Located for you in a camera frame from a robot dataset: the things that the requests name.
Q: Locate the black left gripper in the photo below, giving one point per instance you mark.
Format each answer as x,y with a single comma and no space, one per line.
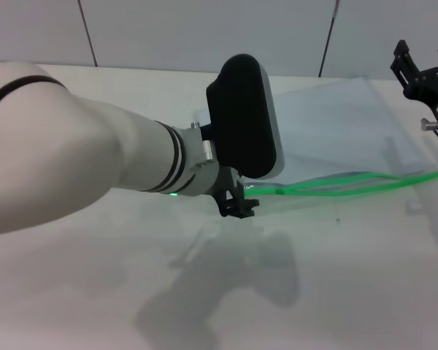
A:
231,191

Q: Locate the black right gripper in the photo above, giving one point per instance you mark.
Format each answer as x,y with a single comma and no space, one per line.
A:
430,84

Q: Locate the green zipper slider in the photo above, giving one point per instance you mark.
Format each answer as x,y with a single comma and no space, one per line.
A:
280,190

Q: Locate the clear document bag green zipper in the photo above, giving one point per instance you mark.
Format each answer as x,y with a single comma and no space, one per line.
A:
332,127

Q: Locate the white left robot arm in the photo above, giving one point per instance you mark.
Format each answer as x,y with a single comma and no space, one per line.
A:
76,153

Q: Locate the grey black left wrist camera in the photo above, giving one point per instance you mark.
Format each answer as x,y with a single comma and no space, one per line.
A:
244,116

